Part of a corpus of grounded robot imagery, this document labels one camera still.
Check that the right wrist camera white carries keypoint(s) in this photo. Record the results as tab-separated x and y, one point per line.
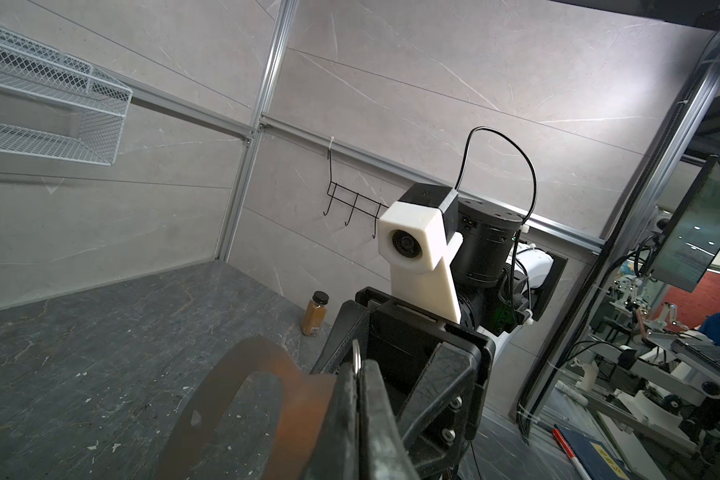
418	236

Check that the red white pen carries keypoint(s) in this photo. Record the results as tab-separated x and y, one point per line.
574	460

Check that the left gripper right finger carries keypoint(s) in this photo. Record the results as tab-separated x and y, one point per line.
382	454

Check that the black monitor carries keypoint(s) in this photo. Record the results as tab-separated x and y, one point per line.
691	239

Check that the blue book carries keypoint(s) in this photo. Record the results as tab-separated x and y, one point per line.
596	459

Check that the brown spice bottle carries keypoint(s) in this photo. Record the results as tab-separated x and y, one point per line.
314	313

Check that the black wire hook rack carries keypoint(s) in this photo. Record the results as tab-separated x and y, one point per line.
355	201

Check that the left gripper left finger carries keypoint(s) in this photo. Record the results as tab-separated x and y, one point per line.
336	452

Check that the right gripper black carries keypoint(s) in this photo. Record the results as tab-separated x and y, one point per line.
438	372

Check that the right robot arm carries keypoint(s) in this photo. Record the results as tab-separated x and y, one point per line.
494	288

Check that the silver metal plate keychain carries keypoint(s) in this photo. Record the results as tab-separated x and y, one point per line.
259	403

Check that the white wire mesh basket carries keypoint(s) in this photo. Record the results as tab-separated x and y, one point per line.
57	106

